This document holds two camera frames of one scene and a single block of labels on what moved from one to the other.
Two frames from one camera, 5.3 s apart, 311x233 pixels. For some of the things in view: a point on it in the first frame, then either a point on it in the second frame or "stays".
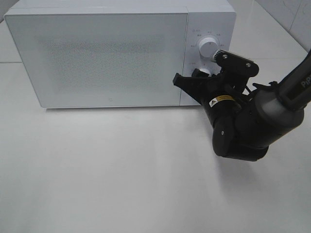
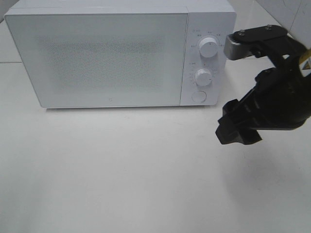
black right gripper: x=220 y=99 to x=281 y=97
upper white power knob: x=208 y=46 stays
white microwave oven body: x=96 y=53 stays
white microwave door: x=101 y=59 stays
